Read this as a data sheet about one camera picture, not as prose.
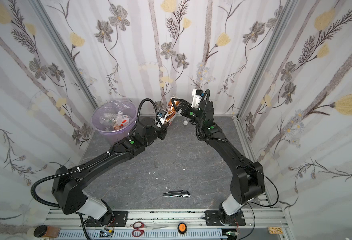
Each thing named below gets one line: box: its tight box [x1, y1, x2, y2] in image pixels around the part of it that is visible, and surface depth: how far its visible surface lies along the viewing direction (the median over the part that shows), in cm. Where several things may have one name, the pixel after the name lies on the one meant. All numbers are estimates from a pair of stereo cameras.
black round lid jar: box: [33, 225, 47, 238], surface depth 64 cm
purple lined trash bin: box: [91, 99, 138, 146], surface depth 92 cm
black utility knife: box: [162, 190, 191, 198], surface depth 83 cm
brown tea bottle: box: [166, 96, 177, 127], surface depth 73 cm
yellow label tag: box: [268, 227, 283, 235], surface depth 72 cm
